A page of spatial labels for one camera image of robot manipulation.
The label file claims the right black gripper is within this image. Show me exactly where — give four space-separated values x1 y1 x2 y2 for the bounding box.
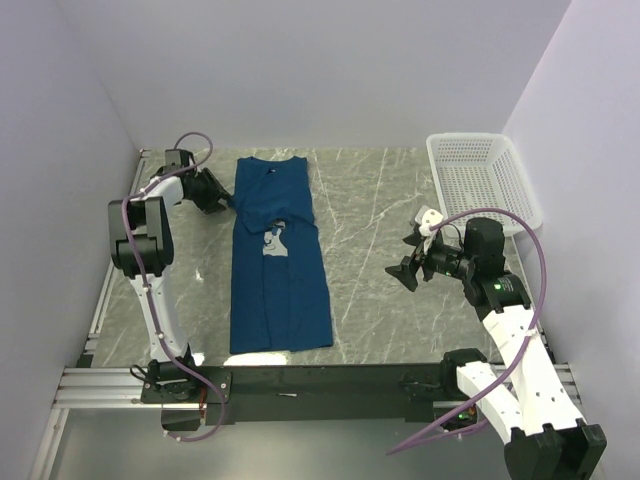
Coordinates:
385 229 476 291

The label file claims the white perforated plastic basket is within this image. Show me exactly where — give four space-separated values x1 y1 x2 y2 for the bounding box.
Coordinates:
426 133 543 230

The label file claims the blue t-shirt with print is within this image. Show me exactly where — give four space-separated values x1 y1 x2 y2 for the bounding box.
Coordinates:
230 157 334 355

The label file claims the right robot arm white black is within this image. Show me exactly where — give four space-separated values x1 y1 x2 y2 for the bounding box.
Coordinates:
386 207 607 479

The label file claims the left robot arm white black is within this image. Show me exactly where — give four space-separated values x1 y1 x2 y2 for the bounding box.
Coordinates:
108 146 231 404

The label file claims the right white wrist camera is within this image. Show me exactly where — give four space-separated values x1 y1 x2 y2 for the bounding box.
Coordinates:
413 205 444 254

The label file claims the aluminium frame rail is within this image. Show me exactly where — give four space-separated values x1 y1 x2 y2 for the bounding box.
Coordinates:
27 148 609 480

